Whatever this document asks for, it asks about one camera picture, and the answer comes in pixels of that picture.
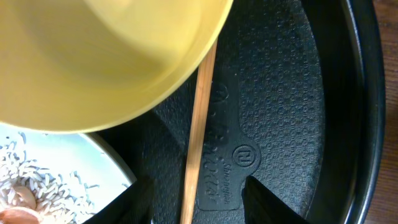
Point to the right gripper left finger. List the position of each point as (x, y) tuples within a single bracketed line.
[(133, 206)]

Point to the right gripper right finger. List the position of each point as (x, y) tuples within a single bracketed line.
[(261, 206)]

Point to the wooden chopstick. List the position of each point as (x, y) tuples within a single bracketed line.
[(197, 132)]

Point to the grey plate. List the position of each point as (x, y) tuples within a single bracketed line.
[(94, 160)]

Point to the food scraps with rice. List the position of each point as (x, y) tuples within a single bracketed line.
[(56, 197)]

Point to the round black tray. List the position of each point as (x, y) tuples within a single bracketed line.
[(298, 102)]

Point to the yellow bowl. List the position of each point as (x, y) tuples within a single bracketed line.
[(81, 66)]

